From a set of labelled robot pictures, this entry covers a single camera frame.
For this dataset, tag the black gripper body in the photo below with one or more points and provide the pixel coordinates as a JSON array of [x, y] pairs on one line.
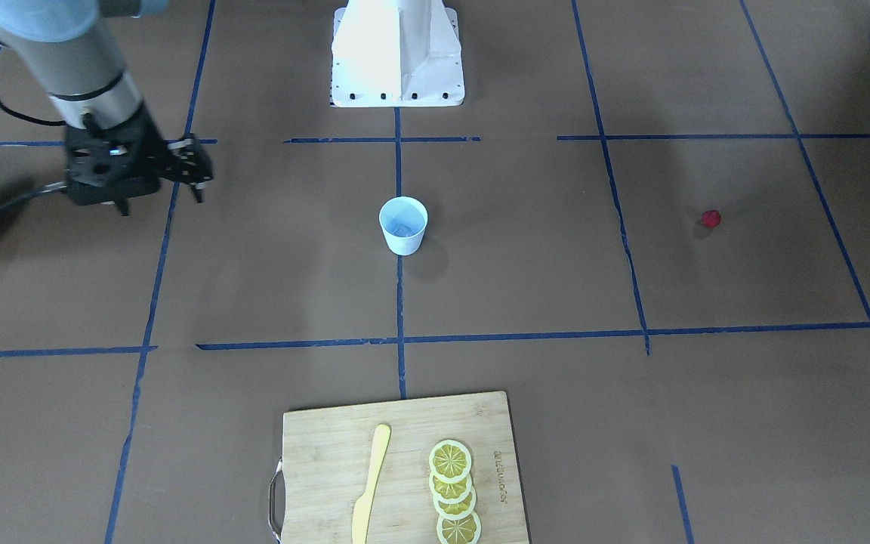
[[149, 141]]

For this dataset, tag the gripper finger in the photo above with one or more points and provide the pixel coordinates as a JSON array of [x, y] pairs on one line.
[[123, 206]]

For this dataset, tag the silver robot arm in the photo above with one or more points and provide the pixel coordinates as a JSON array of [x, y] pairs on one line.
[[69, 49]]

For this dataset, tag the light blue plastic cup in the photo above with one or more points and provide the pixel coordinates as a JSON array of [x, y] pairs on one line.
[[403, 208]]

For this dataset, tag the wooden cutting board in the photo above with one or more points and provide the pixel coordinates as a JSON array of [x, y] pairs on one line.
[[323, 466]]

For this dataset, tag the yellow plastic knife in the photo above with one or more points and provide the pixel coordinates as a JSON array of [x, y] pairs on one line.
[[362, 507]]

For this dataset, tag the lemon slice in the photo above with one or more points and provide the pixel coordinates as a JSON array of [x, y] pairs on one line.
[[457, 510], [466, 530], [450, 492]]

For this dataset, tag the red strawberry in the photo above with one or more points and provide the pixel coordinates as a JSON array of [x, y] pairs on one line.
[[711, 219]]

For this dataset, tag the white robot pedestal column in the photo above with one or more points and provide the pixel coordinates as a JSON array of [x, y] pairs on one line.
[[396, 54]]

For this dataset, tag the lemon slice nearest handle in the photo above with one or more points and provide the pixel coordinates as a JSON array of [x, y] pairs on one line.
[[450, 461]]

